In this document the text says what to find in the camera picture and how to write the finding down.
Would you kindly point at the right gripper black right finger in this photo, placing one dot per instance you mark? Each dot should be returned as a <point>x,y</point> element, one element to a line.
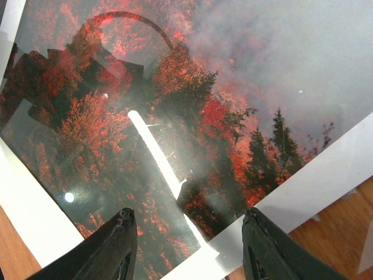
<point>269,253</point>

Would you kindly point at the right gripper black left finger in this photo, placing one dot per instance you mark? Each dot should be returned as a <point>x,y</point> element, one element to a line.
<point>108,253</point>

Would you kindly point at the red forest photo print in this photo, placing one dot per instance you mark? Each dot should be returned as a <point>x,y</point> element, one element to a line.
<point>188,112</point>

